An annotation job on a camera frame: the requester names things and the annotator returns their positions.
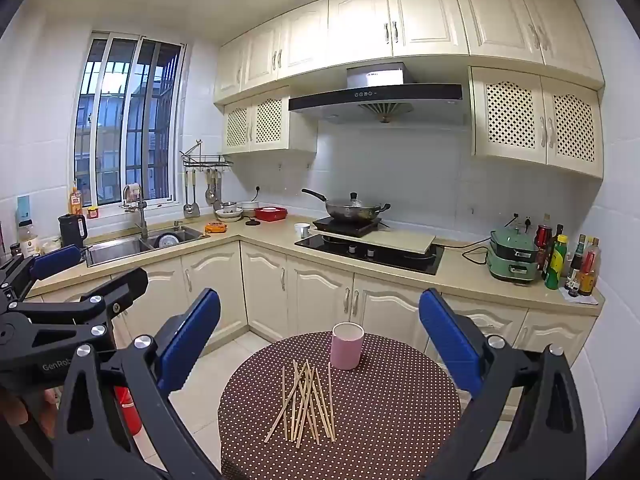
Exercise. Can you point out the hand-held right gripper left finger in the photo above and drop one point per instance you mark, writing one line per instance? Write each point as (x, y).
(190, 340)

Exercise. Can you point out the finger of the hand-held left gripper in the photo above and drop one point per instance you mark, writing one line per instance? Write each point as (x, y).
(120, 287)
(55, 261)

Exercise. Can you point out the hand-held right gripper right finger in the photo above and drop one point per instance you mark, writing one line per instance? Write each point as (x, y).
(450, 345)

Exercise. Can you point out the pink cup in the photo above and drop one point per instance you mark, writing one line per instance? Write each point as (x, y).
(346, 350)

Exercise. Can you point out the pile of bamboo chopsticks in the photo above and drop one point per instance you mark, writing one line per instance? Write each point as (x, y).
(302, 400)

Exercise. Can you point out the person's left hand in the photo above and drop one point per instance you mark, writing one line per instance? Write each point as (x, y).
(12, 408)

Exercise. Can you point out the black electric kettle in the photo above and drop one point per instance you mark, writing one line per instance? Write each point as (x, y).
(72, 232)

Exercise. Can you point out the clear bottle with label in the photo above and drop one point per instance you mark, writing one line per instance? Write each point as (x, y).
(27, 240)

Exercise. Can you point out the steel kitchen sink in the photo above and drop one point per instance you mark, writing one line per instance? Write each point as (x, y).
(120, 250)

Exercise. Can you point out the orange bottle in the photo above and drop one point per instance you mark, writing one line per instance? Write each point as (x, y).
(75, 202)

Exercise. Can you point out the steel pot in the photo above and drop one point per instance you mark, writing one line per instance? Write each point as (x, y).
(168, 240)

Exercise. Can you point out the steel faucet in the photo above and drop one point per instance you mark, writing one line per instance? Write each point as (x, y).
(142, 215)

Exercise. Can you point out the black glass gas hob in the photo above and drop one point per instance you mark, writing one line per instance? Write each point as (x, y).
(415, 262)

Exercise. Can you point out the hanging steel ladle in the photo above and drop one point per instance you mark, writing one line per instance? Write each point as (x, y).
(188, 207)

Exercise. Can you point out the green electric multi-cooker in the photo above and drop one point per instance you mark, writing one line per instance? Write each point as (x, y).
(512, 260)

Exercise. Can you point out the beige cutting board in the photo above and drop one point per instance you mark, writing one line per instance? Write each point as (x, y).
(400, 242)

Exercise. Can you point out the hanging steel spatula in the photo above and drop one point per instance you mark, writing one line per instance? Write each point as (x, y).
(210, 195)

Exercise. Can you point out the group of condiment bottles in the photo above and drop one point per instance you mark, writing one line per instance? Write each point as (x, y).
(556, 265)

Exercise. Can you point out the cream lower kitchen cabinets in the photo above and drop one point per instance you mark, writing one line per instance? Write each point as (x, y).
(320, 290)

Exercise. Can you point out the red tray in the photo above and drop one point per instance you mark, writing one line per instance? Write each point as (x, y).
(271, 214)

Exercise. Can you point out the small white cup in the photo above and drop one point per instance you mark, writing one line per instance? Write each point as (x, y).
(302, 231)

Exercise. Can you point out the barred window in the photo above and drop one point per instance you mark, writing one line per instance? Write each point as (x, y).
(125, 120)

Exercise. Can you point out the black induction cooker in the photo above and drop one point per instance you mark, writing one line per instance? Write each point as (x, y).
(345, 226)

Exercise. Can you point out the steel wok with lid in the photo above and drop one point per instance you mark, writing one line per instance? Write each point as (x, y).
(355, 210)

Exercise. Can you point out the small cream lattice door cabinet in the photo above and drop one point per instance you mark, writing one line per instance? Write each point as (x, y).
(295, 125)

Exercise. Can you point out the wide cream lattice door cabinet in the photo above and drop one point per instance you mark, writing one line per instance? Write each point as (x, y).
(537, 120)

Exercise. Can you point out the black range hood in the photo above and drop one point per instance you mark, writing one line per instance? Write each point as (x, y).
(375, 97)

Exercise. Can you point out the metal wall utensil rack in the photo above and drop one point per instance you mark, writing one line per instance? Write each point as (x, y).
(207, 161)

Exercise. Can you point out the cream upper wall cabinets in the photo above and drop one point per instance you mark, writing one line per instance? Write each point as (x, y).
(425, 15)

